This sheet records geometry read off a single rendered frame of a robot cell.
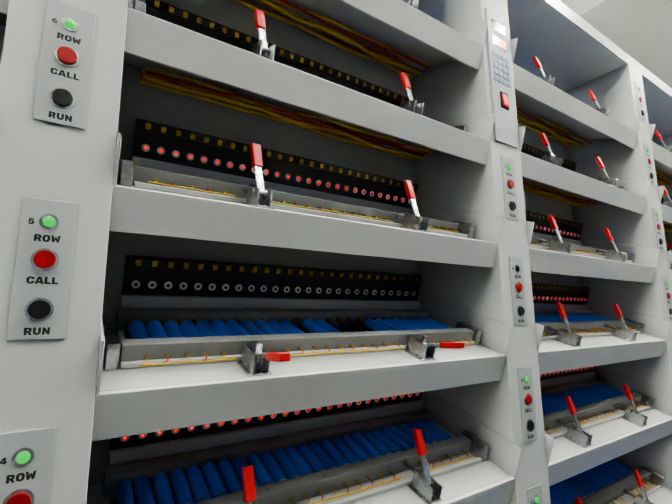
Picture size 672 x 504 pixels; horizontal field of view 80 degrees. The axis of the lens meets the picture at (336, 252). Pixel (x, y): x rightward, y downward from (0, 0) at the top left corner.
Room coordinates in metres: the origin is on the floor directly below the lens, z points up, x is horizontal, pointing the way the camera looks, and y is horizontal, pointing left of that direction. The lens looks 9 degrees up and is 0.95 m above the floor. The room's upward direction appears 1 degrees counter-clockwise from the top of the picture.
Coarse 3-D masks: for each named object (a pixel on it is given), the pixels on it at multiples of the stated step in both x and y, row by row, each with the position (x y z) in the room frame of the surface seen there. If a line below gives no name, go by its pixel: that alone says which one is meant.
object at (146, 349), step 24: (216, 336) 0.49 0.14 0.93; (240, 336) 0.51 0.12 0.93; (264, 336) 0.52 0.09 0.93; (288, 336) 0.54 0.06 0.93; (312, 336) 0.55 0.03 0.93; (336, 336) 0.57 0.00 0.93; (360, 336) 0.59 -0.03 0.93; (384, 336) 0.62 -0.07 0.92; (432, 336) 0.68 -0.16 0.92; (456, 336) 0.71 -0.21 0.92; (120, 360) 0.43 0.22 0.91; (216, 360) 0.47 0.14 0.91
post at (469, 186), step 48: (432, 0) 0.81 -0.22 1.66; (480, 0) 0.71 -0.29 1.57; (432, 96) 0.82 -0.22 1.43; (480, 96) 0.72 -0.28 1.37; (432, 192) 0.83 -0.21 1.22; (480, 192) 0.73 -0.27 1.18; (432, 288) 0.84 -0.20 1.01; (480, 288) 0.74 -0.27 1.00; (528, 288) 0.75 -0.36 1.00; (528, 336) 0.75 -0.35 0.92; (480, 384) 0.76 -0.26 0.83; (528, 480) 0.73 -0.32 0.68
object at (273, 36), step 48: (144, 0) 0.56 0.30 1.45; (192, 0) 0.60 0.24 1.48; (0, 48) 0.47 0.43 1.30; (288, 48) 0.70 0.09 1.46; (336, 48) 0.76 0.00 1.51; (144, 96) 0.57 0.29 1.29; (288, 144) 0.70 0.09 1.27; (336, 144) 0.76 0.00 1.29; (528, 144) 1.14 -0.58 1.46; (528, 192) 1.13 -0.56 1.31; (144, 240) 0.57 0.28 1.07; (192, 240) 0.61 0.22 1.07; (96, 480) 0.55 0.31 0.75
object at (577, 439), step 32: (544, 384) 1.07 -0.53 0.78; (576, 384) 1.13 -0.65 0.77; (608, 384) 1.22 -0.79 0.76; (640, 384) 1.15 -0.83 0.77; (544, 416) 0.90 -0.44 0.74; (576, 416) 0.87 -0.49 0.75; (608, 416) 1.02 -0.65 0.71; (640, 416) 1.00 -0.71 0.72; (576, 448) 0.84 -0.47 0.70; (608, 448) 0.89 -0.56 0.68
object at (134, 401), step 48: (480, 336) 0.74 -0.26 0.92; (96, 384) 0.37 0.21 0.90; (144, 384) 0.41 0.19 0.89; (192, 384) 0.42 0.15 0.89; (240, 384) 0.45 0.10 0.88; (288, 384) 0.48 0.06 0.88; (336, 384) 0.52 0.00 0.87; (384, 384) 0.57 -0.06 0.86; (432, 384) 0.62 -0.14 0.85; (96, 432) 0.39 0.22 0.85; (144, 432) 0.41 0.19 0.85
